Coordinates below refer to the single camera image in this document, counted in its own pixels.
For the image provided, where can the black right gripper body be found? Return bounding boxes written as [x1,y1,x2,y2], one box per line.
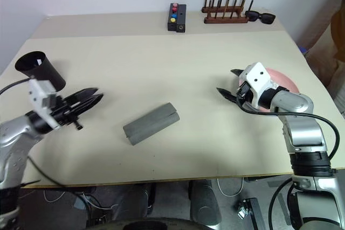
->
[236,80,256,107]

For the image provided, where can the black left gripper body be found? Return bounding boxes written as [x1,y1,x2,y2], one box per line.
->
[52,96,84,131]

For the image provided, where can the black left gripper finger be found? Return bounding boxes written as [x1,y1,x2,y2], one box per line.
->
[66,88,98,103]
[71,94,104,112]

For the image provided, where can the pink round plate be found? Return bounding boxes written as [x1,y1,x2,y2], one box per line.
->
[238,68,299,112]

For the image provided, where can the black cylindrical cup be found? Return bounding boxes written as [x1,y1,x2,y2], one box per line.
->
[15,51,67,91]

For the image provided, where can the dark wooden peg rack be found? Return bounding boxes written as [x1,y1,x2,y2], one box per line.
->
[201,0,255,24]

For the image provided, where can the black sunglasses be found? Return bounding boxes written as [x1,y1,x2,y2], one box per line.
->
[244,10,276,25]

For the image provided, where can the grey folded foam roll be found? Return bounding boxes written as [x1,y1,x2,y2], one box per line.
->
[122,102,181,146]

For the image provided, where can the black box with coloured buttons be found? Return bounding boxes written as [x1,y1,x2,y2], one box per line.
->
[167,3,187,34]

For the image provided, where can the dark rounded shape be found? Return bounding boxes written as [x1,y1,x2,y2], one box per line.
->
[190,179,222,224]

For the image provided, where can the black device with silver clamp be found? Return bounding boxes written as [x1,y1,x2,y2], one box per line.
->
[237,198,266,230]

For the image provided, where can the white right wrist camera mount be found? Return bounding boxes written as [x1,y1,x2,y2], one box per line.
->
[238,62,278,107]

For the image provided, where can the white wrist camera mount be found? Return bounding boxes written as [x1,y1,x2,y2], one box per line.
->
[27,78,61,130]
[238,62,278,107]

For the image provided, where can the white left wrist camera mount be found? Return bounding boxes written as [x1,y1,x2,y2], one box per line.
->
[27,78,61,130]

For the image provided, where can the thin white cable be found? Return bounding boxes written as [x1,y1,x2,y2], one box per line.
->
[44,189,114,211]
[217,178,245,197]

